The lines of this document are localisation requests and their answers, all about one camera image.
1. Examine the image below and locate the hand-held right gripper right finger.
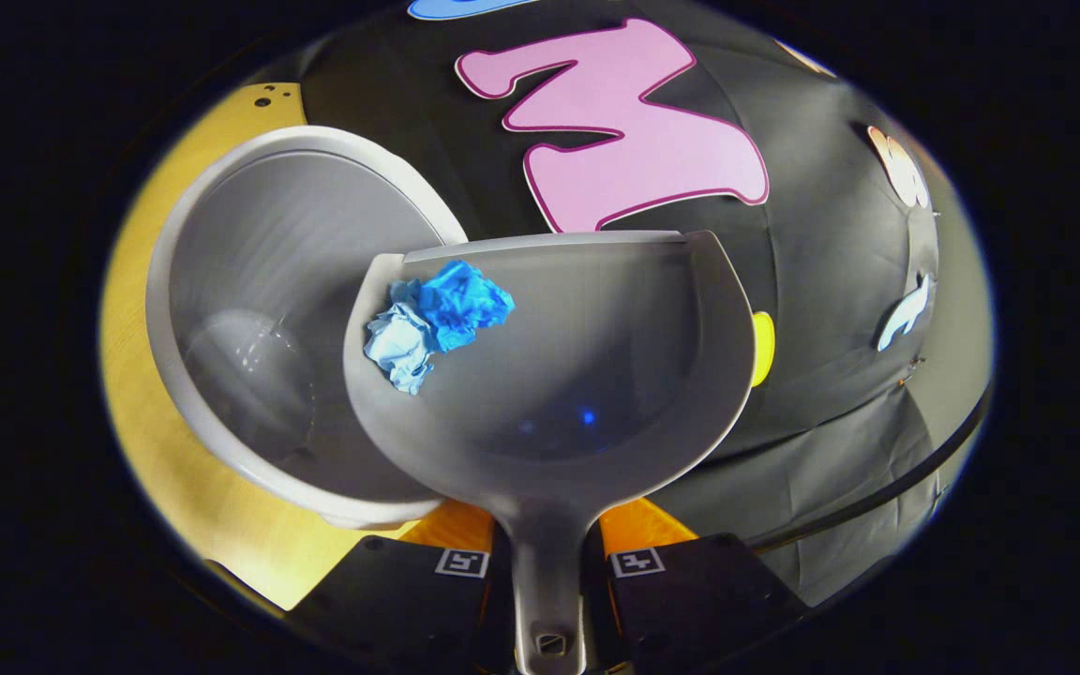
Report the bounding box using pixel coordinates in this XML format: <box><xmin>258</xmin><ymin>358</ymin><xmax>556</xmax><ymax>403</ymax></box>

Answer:
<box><xmin>587</xmin><ymin>497</ymin><xmax>813</xmax><ymax>674</ymax></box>

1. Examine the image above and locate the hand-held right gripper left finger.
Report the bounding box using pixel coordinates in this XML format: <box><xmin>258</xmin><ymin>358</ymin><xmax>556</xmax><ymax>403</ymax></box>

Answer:
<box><xmin>289</xmin><ymin>500</ymin><xmax>515</xmax><ymax>674</ymax></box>

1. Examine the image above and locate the grey dustpan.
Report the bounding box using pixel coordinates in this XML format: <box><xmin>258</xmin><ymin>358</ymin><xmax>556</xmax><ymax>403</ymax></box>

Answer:
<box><xmin>343</xmin><ymin>230</ymin><xmax>758</xmax><ymax>675</ymax></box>

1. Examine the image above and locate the grey ribbed garbage bin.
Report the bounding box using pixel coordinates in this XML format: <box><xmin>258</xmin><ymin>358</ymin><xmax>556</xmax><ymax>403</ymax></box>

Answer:
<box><xmin>146</xmin><ymin>125</ymin><xmax>471</xmax><ymax>531</ymax></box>

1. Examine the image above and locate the black backdrop cloth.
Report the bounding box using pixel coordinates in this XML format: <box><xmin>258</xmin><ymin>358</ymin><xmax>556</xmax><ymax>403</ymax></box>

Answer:
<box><xmin>249</xmin><ymin>0</ymin><xmax>991</xmax><ymax>610</ymax></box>

